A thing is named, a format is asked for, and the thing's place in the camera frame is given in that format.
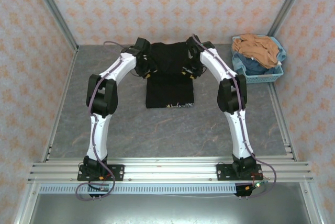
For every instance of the dark blue t-shirt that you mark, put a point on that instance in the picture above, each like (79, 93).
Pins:
(252, 67)

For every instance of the aluminium frame leg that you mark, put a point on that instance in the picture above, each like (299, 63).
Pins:
(26, 205)
(311, 203)

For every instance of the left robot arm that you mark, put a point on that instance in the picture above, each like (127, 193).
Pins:
(98, 135)

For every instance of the light blue plastic basket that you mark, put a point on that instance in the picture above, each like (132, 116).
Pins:
(264, 77)

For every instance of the black t-shirt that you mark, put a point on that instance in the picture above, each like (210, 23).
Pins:
(170, 88)

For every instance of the tan t-shirt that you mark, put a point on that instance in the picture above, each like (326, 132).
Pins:
(257, 48)

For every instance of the aluminium corner post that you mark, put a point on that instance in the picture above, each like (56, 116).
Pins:
(291, 0)
(53, 6)

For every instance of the grey metal sheet panel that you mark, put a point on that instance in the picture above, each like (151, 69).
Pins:
(170, 211)

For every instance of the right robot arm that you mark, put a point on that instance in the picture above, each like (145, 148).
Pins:
(242, 135)

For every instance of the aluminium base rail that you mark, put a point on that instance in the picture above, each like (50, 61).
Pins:
(170, 171)

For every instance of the small circuit board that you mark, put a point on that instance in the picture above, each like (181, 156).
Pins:
(104, 189)
(260, 184)

